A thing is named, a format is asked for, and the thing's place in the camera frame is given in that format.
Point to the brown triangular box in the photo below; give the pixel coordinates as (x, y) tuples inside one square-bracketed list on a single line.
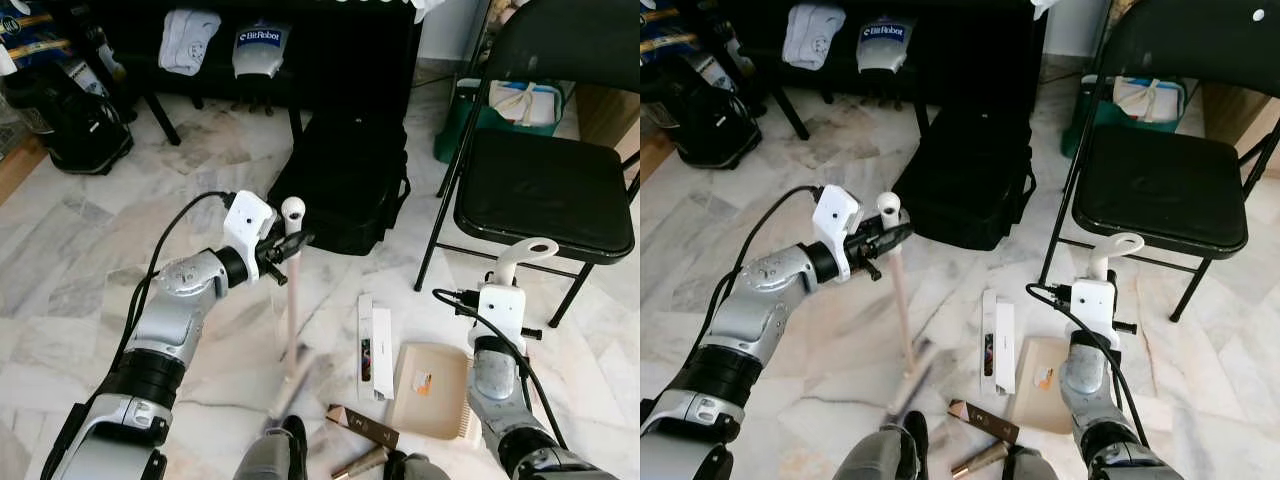
[(985, 423), (365, 427)]

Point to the black backpack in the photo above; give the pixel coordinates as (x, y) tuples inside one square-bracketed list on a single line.
[(345, 180), (965, 175)]

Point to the grey right robot leg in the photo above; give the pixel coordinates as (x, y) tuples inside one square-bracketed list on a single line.
[(1035, 468), (420, 468)]

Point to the black folding chair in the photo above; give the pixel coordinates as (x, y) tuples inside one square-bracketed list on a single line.
[(1160, 185), (545, 185)]

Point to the black floor appliance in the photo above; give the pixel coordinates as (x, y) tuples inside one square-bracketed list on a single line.
[(710, 125), (80, 130)]

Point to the grey left robot leg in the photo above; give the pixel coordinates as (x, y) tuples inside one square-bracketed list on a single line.
[(865, 460), (262, 460)]

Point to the grey robot leg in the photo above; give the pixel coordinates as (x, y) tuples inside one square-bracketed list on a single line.
[(420, 468), (262, 460), (1035, 468), (865, 460)]

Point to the green plastic bin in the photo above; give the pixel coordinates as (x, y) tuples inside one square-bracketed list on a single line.
[(450, 135), (1078, 130)]

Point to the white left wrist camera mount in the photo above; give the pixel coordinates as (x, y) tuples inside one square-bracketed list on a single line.
[(248, 222), (838, 215)]

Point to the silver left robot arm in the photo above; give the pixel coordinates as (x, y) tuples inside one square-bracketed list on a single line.
[(765, 315), (185, 310)]

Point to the brown wooden cabinet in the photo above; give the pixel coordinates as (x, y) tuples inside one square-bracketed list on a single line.
[(1230, 110), (605, 115)]

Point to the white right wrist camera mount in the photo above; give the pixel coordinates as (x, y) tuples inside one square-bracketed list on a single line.
[(1093, 310), (500, 310)]

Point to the gold metallic tube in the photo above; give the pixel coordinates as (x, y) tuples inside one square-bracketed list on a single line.
[(360, 465), (980, 460)]

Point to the long white product box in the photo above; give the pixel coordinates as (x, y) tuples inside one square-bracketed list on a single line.
[(381, 340), (1005, 335)]

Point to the white BitRobot bag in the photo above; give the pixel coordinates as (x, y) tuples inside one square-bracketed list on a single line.
[(884, 50), (258, 55)]

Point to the brown wooden board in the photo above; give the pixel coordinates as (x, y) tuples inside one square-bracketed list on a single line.
[(652, 160), (15, 175)]

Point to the blue printed box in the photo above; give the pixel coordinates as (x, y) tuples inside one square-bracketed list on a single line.
[(660, 35), (30, 35)]

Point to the folded pale blue cloth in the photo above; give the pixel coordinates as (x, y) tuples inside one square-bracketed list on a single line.
[(812, 38), (188, 40)]

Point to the white lace tablecloth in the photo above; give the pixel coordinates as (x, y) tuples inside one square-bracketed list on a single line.
[(1045, 6)]

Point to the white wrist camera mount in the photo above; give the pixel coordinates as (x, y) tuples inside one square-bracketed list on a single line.
[(248, 222), (838, 215), (1093, 310), (500, 310)]

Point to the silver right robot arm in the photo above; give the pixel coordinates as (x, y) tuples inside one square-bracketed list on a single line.
[(492, 385), (1085, 385)]

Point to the black low table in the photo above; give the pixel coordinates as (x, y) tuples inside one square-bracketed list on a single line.
[(330, 60), (960, 50)]

